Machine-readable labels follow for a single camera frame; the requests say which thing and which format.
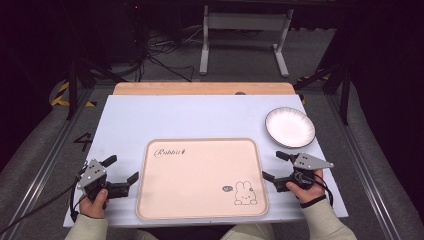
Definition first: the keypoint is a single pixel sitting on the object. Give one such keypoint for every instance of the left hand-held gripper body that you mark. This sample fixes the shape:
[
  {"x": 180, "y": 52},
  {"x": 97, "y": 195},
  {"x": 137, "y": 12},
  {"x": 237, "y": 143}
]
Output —
[{"x": 91, "y": 175}]

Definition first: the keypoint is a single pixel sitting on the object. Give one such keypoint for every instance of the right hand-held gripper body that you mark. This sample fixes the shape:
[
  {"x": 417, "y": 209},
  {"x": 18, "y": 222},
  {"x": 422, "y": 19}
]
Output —
[{"x": 308, "y": 162}]

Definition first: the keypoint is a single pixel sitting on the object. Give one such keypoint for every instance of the person's left hand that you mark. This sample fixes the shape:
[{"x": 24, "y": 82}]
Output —
[{"x": 93, "y": 204}]

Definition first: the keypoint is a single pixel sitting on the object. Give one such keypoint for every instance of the person's right hand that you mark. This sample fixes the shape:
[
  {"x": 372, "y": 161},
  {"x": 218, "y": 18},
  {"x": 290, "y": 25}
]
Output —
[{"x": 306, "y": 195}]

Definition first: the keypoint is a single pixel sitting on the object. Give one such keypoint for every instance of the white plate with dark rim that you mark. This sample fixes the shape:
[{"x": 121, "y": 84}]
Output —
[{"x": 290, "y": 127}]

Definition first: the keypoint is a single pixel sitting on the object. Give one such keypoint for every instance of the black wristband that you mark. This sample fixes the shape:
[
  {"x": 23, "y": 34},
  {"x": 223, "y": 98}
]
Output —
[{"x": 313, "y": 201}]

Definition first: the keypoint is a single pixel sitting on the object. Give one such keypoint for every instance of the person's legs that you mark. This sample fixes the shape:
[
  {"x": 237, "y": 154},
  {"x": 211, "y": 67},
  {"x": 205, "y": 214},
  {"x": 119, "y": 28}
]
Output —
[{"x": 248, "y": 233}]

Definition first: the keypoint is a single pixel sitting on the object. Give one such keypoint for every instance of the pink tray with rabbit print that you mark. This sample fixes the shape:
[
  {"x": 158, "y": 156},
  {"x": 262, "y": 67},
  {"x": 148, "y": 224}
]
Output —
[{"x": 201, "y": 180}]

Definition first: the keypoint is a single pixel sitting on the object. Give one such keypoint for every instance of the yellow and black floor tape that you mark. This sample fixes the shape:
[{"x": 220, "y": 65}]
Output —
[{"x": 61, "y": 96}]

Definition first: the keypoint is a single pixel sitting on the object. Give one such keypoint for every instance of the white table cover board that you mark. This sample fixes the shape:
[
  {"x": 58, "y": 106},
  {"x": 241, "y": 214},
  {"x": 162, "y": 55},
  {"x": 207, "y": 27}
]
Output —
[{"x": 186, "y": 116}]

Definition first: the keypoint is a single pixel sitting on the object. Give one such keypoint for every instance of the black tripod stand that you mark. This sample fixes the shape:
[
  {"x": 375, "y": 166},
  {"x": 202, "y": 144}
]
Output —
[
  {"x": 336, "y": 83},
  {"x": 75, "y": 80}
]

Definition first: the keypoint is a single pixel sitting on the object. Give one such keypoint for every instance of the black computer tower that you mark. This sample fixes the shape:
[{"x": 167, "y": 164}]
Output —
[{"x": 128, "y": 30}]

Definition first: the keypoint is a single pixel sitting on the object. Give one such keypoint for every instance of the aluminium floor rail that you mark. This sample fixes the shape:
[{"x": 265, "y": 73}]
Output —
[
  {"x": 363, "y": 166},
  {"x": 43, "y": 166}
]

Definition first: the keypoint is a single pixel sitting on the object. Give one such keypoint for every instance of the white metal stand frame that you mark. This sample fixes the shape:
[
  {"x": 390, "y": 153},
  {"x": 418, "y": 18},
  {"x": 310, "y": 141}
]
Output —
[{"x": 245, "y": 23}]

